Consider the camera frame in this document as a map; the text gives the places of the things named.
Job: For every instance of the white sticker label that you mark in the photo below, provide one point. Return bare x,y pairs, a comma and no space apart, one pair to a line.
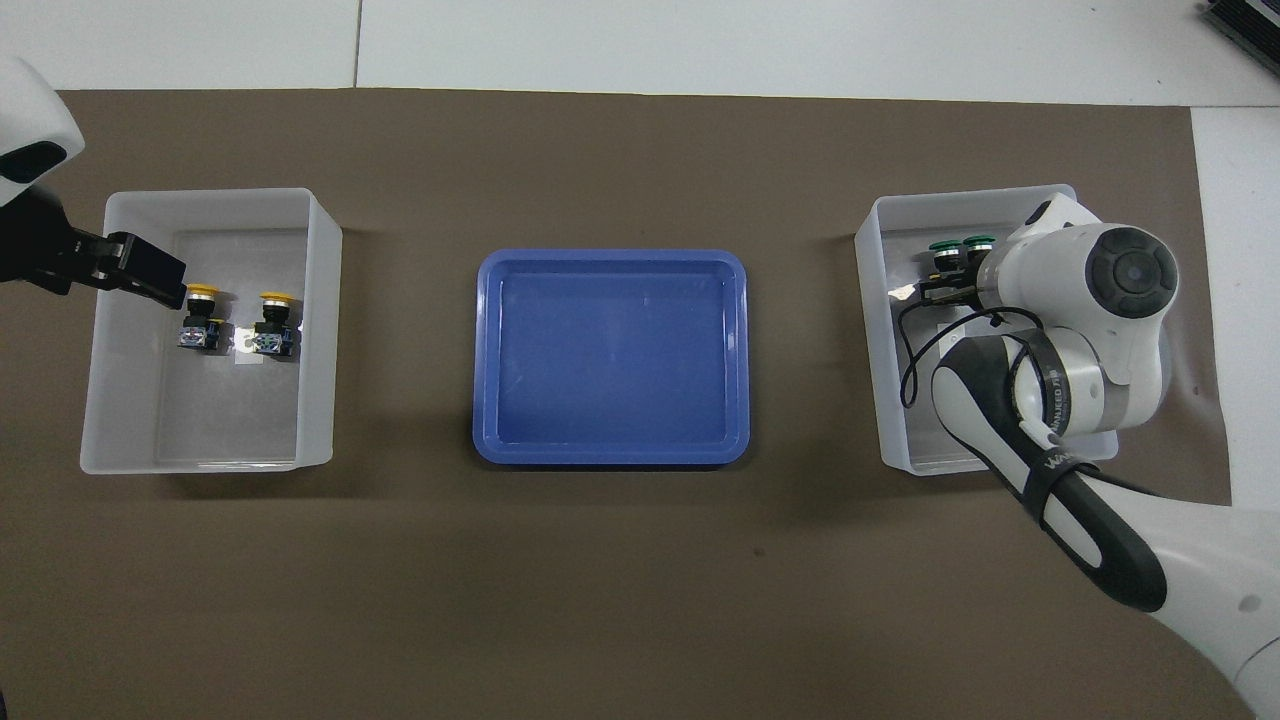
243,350

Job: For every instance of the dark grey ribbed device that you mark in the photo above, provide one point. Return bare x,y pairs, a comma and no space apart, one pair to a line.
1250,25

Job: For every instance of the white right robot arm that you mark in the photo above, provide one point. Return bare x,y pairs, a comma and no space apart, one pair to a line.
1100,330

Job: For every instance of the yellow push button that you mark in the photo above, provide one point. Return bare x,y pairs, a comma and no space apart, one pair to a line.
273,340
198,330

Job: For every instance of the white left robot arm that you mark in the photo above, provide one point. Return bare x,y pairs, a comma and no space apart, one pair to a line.
30,120

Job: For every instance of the translucent white plastic box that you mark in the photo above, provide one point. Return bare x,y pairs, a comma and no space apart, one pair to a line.
890,400
200,420

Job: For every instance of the brown table mat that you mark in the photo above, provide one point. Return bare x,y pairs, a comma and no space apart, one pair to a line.
600,600

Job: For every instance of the blue plastic tray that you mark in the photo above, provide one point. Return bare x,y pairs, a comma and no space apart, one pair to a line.
610,360

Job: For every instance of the green push button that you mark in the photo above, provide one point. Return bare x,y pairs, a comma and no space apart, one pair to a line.
945,260
978,245

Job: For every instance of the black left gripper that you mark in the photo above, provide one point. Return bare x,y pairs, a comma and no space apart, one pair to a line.
45,245

